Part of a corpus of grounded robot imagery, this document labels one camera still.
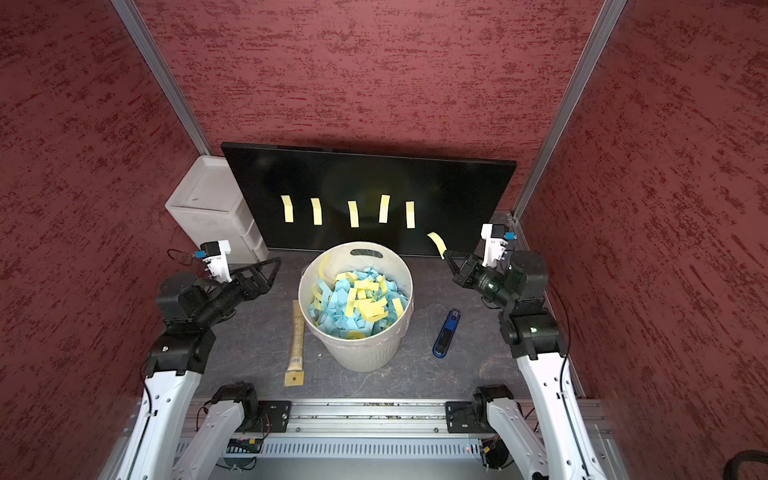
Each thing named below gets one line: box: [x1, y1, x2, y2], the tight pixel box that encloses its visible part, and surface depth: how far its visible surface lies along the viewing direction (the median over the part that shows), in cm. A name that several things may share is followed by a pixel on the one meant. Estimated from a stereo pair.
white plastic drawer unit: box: [164, 155, 269, 264], surface depth 92 cm
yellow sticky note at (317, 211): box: [310, 198, 323, 226], surface depth 72 cm
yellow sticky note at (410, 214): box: [405, 200, 416, 229], surface depth 73 cm
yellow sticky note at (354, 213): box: [347, 200, 360, 228], surface depth 73 cm
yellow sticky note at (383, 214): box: [378, 194, 391, 224], surface depth 71 cm
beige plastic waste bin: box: [298, 241, 415, 373], surface depth 74 cm
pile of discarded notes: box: [307, 254, 408, 339], surface depth 73 cm
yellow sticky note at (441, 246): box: [427, 232, 447, 260], surface depth 68 cm
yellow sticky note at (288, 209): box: [280, 195, 294, 223], surface depth 72 cm
